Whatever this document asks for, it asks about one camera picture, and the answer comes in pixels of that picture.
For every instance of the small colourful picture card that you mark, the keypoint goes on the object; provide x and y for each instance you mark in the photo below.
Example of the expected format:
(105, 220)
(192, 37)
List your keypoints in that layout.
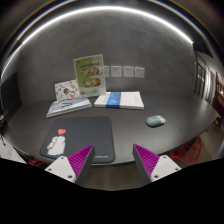
(66, 90)

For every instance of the ceiling light strip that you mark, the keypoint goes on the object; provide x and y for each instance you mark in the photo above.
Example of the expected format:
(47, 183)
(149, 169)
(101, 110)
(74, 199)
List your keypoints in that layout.
(36, 27)

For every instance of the green standing menu sign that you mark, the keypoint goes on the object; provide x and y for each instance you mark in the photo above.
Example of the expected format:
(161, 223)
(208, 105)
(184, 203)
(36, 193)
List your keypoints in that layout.
(90, 75)

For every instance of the white blue book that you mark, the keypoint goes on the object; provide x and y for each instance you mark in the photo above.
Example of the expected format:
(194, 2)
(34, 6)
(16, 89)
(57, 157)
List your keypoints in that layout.
(121, 100)

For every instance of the dark grey mouse pad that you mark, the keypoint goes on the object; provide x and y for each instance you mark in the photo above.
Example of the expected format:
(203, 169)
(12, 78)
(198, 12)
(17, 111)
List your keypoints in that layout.
(69, 135)

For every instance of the red chair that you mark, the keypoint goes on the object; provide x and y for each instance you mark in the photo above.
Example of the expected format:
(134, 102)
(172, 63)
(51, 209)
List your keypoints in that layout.
(38, 163)
(188, 152)

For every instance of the striped grey book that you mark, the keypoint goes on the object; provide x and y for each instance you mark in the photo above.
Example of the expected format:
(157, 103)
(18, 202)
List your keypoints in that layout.
(67, 106)

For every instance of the white wall switch panel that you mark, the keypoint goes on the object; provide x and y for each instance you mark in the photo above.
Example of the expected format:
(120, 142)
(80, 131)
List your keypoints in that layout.
(139, 72)
(116, 71)
(106, 71)
(128, 71)

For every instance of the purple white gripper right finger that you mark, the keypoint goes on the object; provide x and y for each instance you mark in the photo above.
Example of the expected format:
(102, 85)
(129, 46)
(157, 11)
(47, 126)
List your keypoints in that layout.
(152, 167)

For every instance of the green computer mouse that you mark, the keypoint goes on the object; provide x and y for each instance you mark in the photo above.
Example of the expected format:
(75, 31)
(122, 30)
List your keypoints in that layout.
(155, 121)

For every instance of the red chair left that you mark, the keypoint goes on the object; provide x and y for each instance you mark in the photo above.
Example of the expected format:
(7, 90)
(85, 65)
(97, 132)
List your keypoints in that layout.
(38, 163)

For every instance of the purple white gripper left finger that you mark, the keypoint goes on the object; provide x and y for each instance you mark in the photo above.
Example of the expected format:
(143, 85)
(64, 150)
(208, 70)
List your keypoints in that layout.
(74, 168)

